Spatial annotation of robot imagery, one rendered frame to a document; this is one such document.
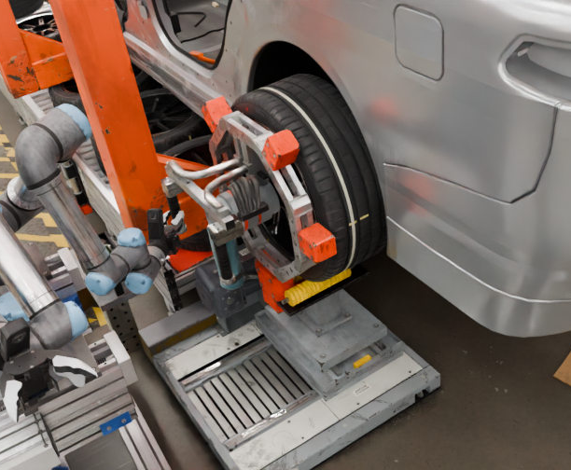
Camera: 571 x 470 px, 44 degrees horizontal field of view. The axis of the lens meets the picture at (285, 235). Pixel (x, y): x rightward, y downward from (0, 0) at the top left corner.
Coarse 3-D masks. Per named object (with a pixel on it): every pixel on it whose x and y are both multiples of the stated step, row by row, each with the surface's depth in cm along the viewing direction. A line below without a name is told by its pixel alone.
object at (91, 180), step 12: (24, 96) 443; (24, 108) 451; (36, 108) 426; (36, 120) 426; (84, 168) 358; (84, 180) 362; (96, 180) 347; (96, 192) 348; (108, 192) 336; (108, 204) 334; (120, 216) 320; (168, 276) 292
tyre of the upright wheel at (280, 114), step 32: (256, 96) 216; (288, 96) 213; (320, 96) 212; (288, 128) 204; (320, 128) 206; (352, 128) 209; (320, 160) 202; (352, 160) 206; (320, 192) 203; (352, 192) 207; (320, 224) 211; (352, 224) 210; (384, 224) 218; (288, 256) 246
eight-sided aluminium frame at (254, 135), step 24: (240, 120) 220; (216, 144) 235; (264, 144) 205; (288, 168) 206; (288, 192) 204; (288, 216) 208; (312, 216) 208; (264, 240) 251; (264, 264) 244; (288, 264) 238; (312, 264) 217
